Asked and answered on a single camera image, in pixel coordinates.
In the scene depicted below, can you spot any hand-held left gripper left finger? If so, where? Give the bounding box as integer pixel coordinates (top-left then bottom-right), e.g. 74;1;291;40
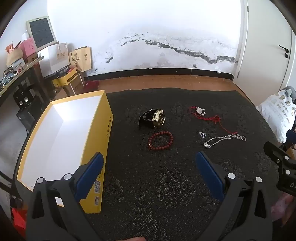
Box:
26;152;104;241

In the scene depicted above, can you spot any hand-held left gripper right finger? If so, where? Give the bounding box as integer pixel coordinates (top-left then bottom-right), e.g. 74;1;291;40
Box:
196;151;273;241

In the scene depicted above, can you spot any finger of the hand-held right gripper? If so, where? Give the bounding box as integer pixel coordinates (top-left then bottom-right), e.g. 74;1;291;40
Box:
264;141;296;178
286;129;296;149

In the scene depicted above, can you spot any yellow cardboard box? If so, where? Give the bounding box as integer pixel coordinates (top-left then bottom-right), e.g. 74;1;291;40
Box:
16;90;114;214

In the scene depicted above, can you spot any red cord silver pendant necklace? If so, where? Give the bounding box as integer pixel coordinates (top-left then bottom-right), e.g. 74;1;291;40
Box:
188;105;238;136

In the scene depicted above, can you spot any red bead bracelet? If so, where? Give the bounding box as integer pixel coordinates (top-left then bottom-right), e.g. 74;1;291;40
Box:
147;131;174;151

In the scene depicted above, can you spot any black and gold watch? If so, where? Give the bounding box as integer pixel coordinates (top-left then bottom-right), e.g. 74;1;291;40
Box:
138;108;167;130

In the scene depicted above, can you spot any person's right hand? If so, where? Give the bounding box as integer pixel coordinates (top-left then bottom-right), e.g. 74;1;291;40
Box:
271;192;296;229

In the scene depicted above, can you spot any white printed plastic bag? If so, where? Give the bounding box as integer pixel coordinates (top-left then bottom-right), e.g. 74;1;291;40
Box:
255;89;296;143

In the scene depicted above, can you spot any grey cloth item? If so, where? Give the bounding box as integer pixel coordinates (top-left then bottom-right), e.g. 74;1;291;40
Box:
283;86;296;100

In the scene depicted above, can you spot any black patterned mat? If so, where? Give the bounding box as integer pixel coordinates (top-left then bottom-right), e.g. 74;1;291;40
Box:
85;88;285;241

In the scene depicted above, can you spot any brown cardboard box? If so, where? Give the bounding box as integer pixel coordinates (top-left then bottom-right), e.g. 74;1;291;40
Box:
62;76;85;95

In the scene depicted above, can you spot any red cloth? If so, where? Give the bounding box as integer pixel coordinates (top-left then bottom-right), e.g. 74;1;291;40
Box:
83;81;100;93

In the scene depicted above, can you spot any white door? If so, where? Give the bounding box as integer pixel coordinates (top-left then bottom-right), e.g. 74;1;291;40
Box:
232;0;296;109

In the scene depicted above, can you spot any flat yellow box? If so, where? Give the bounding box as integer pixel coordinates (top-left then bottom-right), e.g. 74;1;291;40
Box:
52;68;80;87

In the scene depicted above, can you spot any black speaker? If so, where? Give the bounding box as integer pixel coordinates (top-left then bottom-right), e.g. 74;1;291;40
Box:
13;89;33;108

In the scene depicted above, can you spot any tan cardboard box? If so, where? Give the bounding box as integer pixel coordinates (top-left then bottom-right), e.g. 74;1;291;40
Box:
69;46;92;72

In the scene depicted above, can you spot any white gift box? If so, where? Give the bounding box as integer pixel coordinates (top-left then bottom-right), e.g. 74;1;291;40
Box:
38;43;70;78

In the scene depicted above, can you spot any black desk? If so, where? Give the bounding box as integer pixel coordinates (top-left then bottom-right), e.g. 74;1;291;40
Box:
0;61;51;112

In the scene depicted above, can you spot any pink box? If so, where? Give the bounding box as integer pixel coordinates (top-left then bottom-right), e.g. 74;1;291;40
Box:
20;38;38;64

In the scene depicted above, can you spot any tan paper bag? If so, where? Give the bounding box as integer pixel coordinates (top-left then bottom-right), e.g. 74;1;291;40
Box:
6;46;25;66

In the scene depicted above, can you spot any cream framed dark screen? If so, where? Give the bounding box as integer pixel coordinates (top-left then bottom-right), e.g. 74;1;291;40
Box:
26;16;58;49

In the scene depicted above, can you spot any silver chain bracelet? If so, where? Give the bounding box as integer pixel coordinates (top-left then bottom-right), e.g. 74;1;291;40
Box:
203;134;247;149

